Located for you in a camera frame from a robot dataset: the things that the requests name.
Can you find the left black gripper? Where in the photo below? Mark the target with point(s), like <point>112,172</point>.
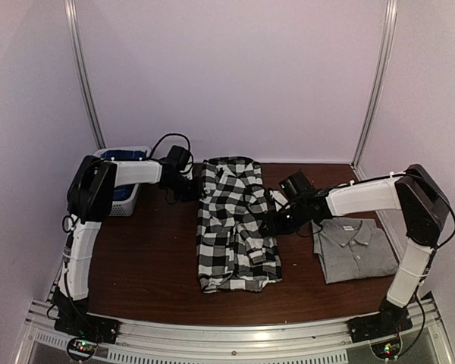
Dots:
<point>195,193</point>

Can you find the blue plaid shirt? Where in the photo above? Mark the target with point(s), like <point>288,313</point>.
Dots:
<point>123,155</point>

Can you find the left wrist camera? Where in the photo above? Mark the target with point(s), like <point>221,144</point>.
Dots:
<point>181,160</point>

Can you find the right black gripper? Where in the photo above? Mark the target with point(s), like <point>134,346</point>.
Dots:
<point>274,228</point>

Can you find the front aluminium rail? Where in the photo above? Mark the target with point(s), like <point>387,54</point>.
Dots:
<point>325,341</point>

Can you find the aluminium frame post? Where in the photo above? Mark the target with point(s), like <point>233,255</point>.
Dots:
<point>385,49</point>
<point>80,64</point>

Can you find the right aluminium frame post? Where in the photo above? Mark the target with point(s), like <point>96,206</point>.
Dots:
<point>385,49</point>

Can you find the black white plaid shirt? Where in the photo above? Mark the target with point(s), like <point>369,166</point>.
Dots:
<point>233,253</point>

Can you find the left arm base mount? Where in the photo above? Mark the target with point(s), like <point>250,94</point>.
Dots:
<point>96,329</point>

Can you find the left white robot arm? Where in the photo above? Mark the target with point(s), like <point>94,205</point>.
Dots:
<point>89,203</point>

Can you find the white plastic basket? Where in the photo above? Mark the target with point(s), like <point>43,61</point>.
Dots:
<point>125,196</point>

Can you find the left aluminium frame post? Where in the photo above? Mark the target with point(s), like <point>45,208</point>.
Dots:
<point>80,64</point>

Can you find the grey shirt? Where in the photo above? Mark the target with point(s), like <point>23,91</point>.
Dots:
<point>350,249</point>

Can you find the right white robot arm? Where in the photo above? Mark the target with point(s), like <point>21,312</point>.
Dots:
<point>413,194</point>

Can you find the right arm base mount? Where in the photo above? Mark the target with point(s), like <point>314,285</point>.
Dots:
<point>377,325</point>

